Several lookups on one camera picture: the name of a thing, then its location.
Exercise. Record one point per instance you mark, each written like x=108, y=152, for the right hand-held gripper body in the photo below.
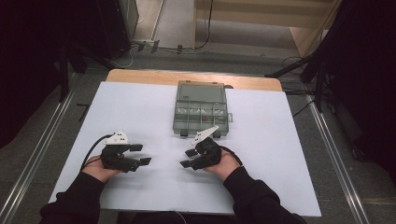
x=210, y=154

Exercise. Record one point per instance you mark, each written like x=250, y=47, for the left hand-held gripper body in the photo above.
x=115, y=160

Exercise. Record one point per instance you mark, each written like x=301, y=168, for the clear grey compartment box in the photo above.
x=199, y=115

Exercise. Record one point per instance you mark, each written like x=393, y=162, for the person's right hand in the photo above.
x=224, y=168

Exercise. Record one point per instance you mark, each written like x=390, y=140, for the person's left hand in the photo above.
x=96, y=172

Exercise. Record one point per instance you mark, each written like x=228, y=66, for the white table mat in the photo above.
x=130, y=109

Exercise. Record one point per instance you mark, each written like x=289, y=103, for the person's dark clothing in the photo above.
x=186, y=219

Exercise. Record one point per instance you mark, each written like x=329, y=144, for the dark table grommet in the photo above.
x=229, y=86

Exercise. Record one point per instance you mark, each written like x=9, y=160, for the black metal stand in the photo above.
x=317, y=81
x=63, y=77

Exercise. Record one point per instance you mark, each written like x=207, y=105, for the power strip with plugs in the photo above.
x=148, y=45

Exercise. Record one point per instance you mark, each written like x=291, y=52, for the black cabinet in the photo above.
x=115, y=28

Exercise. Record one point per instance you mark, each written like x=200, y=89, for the black curtain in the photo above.
x=367, y=77
x=28, y=62

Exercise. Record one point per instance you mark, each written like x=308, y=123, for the light wooden shelf unit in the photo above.
x=264, y=14

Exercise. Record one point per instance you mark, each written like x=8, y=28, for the metal floor rail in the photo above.
x=37, y=149
x=336, y=155

